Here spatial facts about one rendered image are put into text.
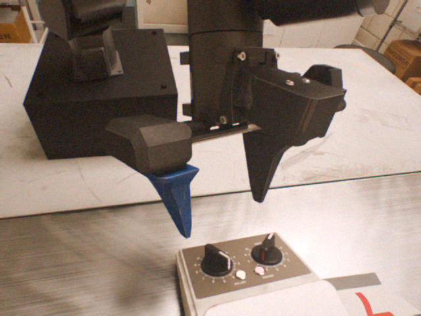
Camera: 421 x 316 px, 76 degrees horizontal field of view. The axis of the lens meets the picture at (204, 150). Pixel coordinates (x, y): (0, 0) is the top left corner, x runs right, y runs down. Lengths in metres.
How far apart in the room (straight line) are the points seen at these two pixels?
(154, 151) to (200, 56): 0.08
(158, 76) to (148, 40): 0.11
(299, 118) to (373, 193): 0.36
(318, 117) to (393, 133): 0.51
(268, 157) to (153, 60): 0.26
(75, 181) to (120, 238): 0.11
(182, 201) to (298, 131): 0.09
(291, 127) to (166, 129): 0.07
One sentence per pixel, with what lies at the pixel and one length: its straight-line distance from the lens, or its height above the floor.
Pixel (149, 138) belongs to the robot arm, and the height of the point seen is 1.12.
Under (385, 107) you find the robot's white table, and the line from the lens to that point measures 0.75.
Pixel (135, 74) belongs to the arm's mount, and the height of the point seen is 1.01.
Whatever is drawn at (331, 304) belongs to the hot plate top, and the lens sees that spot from 0.28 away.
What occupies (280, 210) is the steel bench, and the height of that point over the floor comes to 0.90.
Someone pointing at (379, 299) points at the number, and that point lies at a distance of 0.39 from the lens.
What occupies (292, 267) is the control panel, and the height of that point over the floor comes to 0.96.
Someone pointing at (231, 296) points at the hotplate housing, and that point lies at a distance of 0.27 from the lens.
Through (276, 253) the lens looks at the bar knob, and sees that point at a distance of 0.31.
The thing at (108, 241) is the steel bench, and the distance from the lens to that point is 0.37.
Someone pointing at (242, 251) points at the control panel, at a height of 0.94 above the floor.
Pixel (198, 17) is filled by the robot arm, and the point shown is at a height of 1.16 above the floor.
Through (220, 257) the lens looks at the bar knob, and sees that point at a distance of 0.28.
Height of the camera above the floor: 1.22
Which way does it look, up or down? 45 degrees down
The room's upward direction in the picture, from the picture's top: 9 degrees clockwise
